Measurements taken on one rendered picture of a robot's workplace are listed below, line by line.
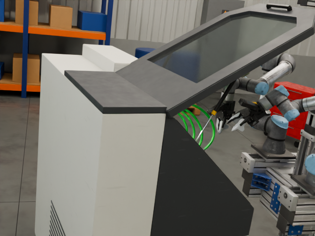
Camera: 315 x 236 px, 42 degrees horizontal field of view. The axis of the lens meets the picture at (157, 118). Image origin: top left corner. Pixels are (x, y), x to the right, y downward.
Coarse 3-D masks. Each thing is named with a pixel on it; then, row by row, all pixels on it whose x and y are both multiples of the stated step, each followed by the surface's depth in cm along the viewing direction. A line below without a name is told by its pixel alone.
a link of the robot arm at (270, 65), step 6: (282, 54) 262; (270, 60) 265; (276, 60) 263; (264, 66) 269; (270, 66) 266; (264, 72) 270; (270, 90) 272; (258, 120) 277; (264, 120) 275; (258, 126) 278
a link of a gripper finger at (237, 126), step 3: (240, 120) 226; (243, 120) 224; (237, 123) 226; (234, 126) 226; (237, 126) 225; (240, 126) 226; (243, 126) 227; (234, 129) 226; (240, 129) 227; (243, 129) 228
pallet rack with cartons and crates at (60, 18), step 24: (0, 0) 670; (24, 0) 659; (0, 24) 661; (24, 24) 670; (48, 24) 733; (96, 24) 715; (24, 48) 681; (0, 72) 705; (24, 72) 693; (24, 96) 705
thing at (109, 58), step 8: (88, 48) 279; (96, 48) 278; (104, 48) 282; (112, 48) 288; (88, 56) 280; (96, 56) 263; (104, 56) 250; (112, 56) 253; (120, 56) 257; (128, 56) 261; (96, 64) 263; (104, 64) 249; (112, 64) 235; (120, 64) 233; (128, 64) 235
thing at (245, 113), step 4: (260, 104) 224; (248, 108) 228; (260, 108) 226; (244, 112) 228; (248, 112) 225; (252, 112) 224; (256, 112) 226; (260, 112) 227; (264, 112) 227; (244, 116) 226; (252, 116) 225; (256, 116) 228; (260, 116) 228; (252, 120) 228; (256, 120) 227; (248, 124) 228; (252, 124) 229
